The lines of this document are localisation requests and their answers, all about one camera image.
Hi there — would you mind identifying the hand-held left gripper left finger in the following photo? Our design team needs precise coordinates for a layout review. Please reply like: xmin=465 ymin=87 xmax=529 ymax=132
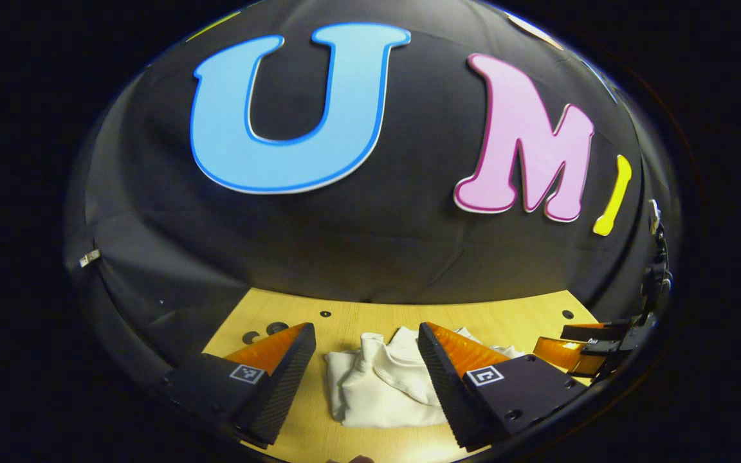
xmin=165 ymin=322 xmax=317 ymax=449

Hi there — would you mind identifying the black backdrop cloth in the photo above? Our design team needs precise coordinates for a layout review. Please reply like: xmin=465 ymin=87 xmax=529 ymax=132
xmin=65 ymin=0 xmax=680 ymax=386

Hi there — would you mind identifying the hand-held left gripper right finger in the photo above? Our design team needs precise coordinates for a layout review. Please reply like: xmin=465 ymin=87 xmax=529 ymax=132
xmin=417 ymin=322 xmax=589 ymax=453

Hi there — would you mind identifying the white long-sleeved garment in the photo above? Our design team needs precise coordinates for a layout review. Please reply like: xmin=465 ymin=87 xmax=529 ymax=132
xmin=324 ymin=326 xmax=527 ymax=429

